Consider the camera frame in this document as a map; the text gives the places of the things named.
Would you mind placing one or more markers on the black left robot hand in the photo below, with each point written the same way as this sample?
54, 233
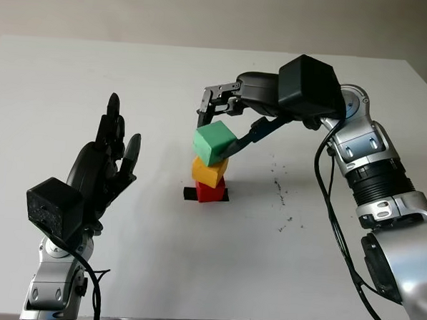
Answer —
94, 171

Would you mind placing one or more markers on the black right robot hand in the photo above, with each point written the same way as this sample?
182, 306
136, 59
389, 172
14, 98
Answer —
260, 90

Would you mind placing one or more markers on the green block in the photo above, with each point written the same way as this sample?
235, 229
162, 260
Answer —
211, 140

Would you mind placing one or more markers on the yellow block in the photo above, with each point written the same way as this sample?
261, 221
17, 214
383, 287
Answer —
207, 172

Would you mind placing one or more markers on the red block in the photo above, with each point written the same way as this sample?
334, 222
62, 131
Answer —
210, 194

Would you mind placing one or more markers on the black tape strip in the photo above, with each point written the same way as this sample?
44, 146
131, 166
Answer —
188, 194

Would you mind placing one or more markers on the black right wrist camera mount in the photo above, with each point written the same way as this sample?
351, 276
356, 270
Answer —
307, 86

